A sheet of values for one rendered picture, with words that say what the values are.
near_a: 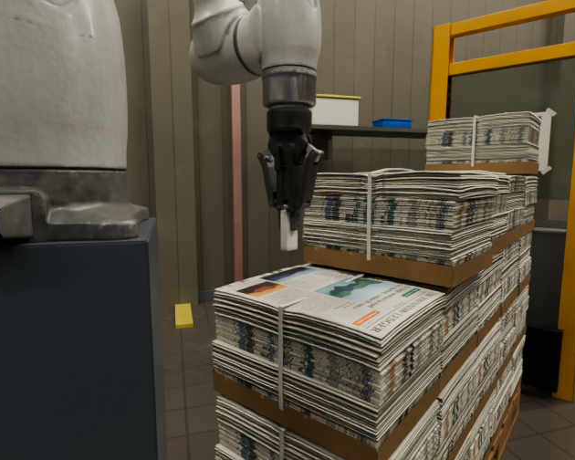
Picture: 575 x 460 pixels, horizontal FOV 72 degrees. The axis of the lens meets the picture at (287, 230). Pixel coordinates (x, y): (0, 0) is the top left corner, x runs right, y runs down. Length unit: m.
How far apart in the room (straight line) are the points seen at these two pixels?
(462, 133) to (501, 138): 0.14
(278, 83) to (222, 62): 0.15
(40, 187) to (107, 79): 0.11
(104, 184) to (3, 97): 0.09
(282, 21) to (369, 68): 3.32
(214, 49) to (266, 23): 0.13
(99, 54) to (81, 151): 0.09
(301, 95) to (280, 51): 0.07
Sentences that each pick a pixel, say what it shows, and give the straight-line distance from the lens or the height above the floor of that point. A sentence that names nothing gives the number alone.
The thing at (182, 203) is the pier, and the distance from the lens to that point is 3.26.
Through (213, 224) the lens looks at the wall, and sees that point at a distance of 3.44.
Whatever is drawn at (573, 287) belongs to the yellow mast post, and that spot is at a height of 0.55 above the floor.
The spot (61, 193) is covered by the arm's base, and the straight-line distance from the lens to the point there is 0.37.
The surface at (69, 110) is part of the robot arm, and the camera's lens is 0.37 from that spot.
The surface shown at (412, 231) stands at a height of 0.94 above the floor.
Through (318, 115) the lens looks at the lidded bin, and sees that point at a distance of 3.10.
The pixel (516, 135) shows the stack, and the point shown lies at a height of 1.21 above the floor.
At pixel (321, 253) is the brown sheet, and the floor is 0.87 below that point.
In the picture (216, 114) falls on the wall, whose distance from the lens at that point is 3.46.
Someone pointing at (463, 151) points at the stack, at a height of 1.15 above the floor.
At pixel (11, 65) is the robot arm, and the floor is 1.13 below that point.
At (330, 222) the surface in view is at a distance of 0.95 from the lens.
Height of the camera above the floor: 1.05
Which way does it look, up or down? 7 degrees down
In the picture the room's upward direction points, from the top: straight up
